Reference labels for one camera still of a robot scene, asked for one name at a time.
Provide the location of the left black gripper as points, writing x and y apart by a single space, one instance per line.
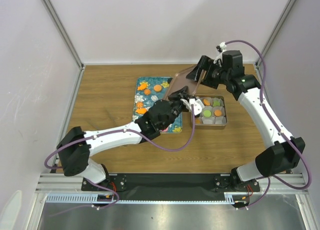
176 96

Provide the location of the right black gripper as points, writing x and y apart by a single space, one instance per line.
207 64

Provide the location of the orange sandwich cookie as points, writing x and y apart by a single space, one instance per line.
207 102

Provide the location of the orange round cookie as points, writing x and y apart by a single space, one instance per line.
218 113
157 88

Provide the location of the metal tongs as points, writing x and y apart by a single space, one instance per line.
101 120

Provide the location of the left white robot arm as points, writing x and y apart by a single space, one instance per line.
77 147

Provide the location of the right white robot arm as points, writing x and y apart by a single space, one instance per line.
282 150

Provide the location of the teal floral serving tray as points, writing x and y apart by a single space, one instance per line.
149 100

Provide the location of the orange swirl cookie top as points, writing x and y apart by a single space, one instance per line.
147 91

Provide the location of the orange fish cookie top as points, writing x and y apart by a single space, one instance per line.
143 86

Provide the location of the orange fish cookie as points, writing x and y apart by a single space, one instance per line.
141 111
143 86

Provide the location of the orange fish cookie lower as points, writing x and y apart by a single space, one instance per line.
141 111

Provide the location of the orange flower cookie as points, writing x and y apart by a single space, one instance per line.
140 105

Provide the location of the brown cookie tin box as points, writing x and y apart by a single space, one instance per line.
212 126

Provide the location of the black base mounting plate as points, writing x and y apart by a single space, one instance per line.
176 187

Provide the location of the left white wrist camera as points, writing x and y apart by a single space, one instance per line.
194 106

